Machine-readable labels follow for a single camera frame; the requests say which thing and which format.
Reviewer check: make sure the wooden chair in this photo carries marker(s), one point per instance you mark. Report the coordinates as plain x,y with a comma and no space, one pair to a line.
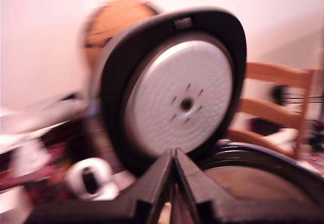
278,77

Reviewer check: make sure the brown wooden globe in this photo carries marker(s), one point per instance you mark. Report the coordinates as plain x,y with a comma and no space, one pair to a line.
119,21

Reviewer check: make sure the black rice cooker lid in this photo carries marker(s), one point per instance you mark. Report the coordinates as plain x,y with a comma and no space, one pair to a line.
119,87

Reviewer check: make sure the white round security camera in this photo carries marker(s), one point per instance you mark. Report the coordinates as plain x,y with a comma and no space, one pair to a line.
88,181

